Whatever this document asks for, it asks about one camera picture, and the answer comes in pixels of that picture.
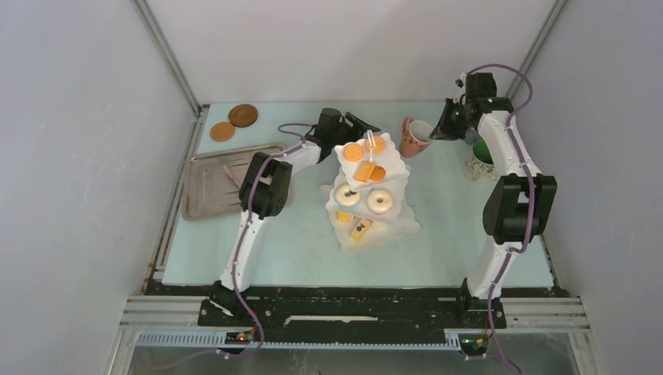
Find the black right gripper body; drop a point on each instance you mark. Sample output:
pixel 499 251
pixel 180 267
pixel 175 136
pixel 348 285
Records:
pixel 453 120

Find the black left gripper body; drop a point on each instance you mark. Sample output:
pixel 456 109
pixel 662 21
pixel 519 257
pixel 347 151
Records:
pixel 344 133

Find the pink mug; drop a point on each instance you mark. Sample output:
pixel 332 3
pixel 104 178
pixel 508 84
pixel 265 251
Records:
pixel 415 137

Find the small orange round cookie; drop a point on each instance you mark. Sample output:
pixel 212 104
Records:
pixel 375 144

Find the yellow square cake piece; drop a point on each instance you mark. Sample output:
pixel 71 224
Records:
pixel 364 171

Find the green-inside floral mug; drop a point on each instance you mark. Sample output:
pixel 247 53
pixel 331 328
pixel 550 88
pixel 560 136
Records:
pixel 479 166

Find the white chocolate-hole donut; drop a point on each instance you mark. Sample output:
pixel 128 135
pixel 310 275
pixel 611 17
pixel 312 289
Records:
pixel 346 197

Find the white three-tier cake stand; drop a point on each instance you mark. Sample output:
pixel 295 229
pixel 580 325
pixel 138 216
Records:
pixel 366 202

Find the white frosted donut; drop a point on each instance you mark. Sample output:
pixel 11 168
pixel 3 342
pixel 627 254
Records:
pixel 379 201

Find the yellow swirl roll cake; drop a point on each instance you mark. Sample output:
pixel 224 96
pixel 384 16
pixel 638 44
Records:
pixel 344 217

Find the dark brown round coaster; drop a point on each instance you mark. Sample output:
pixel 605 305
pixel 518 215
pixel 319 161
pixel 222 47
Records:
pixel 243 115

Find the yellow cake with berries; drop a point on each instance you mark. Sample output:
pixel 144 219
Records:
pixel 359 231

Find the light brown round coaster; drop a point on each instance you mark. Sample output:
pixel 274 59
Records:
pixel 222 131

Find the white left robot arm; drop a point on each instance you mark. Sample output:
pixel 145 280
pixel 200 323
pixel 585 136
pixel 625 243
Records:
pixel 264 191

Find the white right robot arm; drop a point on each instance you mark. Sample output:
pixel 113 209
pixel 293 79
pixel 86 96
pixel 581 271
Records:
pixel 519 206

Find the small white cup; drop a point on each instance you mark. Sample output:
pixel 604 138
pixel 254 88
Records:
pixel 471 136

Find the metal serving tray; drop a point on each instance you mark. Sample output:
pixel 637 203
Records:
pixel 208 192

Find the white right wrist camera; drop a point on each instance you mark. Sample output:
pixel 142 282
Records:
pixel 460 93

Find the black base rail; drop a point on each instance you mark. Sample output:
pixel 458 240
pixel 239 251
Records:
pixel 361 316

